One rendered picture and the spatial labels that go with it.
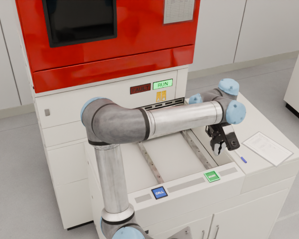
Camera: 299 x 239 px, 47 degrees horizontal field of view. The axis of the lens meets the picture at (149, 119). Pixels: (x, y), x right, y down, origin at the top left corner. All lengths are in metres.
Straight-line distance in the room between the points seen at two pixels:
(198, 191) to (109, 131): 0.70
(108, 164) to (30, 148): 2.14
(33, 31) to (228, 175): 1.04
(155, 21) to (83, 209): 1.34
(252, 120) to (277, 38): 2.62
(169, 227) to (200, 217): 0.16
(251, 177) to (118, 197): 0.75
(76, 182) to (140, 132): 1.26
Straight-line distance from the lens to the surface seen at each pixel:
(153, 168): 1.77
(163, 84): 1.91
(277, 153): 1.81
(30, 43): 1.54
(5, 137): 3.40
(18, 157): 3.17
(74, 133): 1.91
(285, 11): 4.38
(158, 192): 1.52
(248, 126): 1.92
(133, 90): 1.85
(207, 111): 1.09
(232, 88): 1.28
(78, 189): 2.24
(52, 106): 1.78
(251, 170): 1.69
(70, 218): 2.44
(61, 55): 1.58
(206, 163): 1.83
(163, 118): 1.01
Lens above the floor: 2.15
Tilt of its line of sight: 39 degrees down
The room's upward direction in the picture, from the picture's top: 2 degrees clockwise
